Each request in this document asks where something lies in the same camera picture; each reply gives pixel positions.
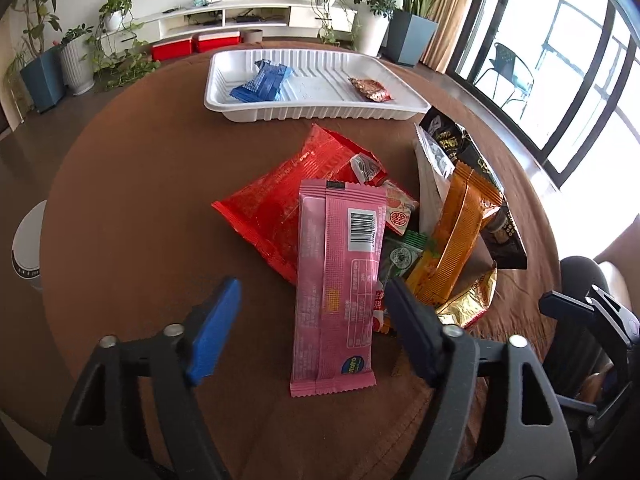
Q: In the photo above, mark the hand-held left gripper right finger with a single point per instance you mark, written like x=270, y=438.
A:
x=410, y=330

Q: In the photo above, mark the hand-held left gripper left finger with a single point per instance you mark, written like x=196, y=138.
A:
x=215, y=332

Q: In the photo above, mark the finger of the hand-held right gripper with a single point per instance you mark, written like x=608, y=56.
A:
x=615, y=310
x=570, y=310

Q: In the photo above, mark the small green snack packet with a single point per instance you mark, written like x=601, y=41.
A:
x=400, y=257

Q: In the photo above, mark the pink snack packet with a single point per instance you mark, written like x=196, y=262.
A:
x=325, y=280

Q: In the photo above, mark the orange snack packet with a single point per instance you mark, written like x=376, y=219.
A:
x=455, y=240

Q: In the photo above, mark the large red snack packet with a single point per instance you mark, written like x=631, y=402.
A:
x=270, y=200

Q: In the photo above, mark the white plastic tray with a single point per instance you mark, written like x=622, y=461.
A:
x=320, y=85

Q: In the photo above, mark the small red orange packet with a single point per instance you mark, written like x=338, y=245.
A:
x=382, y=317

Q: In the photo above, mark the gold foil snack packet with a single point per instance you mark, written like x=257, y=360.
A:
x=465, y=305

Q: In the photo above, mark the small red white candy packet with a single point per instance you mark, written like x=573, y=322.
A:
x=400, y=210

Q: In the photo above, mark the white snack packet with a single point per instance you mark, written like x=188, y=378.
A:
x=427, y=185

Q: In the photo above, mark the small clear dark-seed packet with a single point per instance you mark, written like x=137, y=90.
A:
x=365, y=169

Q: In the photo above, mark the black gold-print snack packet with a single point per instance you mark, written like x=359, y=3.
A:
x=450, y=140

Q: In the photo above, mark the white round stool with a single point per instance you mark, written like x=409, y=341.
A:
x=27, y=245

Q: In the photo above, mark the small red gold snack packet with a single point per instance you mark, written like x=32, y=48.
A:
x=370, y=89

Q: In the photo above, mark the black balcony chair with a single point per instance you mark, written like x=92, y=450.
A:
x=505, y=67

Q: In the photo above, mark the dark blue snack packet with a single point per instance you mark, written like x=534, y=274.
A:
x=265, y=82

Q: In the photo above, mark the red storage box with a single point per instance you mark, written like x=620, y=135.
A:
x=217, y=41
x=172, y=50

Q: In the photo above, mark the large plant in grey-blue pot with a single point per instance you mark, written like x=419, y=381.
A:
x=410, y=37

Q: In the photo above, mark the plant in tall white pot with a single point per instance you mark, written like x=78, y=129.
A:
x=372, y=35

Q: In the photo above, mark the empty beige flower pot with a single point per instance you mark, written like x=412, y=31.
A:
x=252, y=36

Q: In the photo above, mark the plant in white ribbed pot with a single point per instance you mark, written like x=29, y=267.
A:
x=77, y=67

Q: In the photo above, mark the tall plant in blue pot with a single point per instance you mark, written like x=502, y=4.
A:
x=42, y=80

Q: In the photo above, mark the black device in cabinet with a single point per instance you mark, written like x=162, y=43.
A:
x=248, y=18

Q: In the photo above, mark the beige curtain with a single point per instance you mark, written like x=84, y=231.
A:
x=450, y=10

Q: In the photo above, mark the white television cabinet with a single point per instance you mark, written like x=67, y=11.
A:
x=310, y=17

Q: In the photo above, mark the light blue item on cabinet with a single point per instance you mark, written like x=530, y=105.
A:
x=202, y=0

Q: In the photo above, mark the black window frame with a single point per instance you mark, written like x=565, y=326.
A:
x=575, y=100

